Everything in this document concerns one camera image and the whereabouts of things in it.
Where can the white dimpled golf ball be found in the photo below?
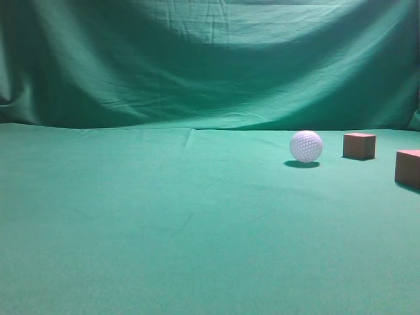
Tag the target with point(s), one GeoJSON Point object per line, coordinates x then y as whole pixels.
{"type": "Point", "coordinates": [306, 146]}

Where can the brown cube block at edge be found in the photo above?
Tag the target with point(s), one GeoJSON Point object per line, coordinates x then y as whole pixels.
{"type": "Point", "coordinates": [407, 168]}

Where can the green cloth backdrop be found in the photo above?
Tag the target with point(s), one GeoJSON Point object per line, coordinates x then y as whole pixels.
{"type": "Point", "coordinates": [145, 162]}

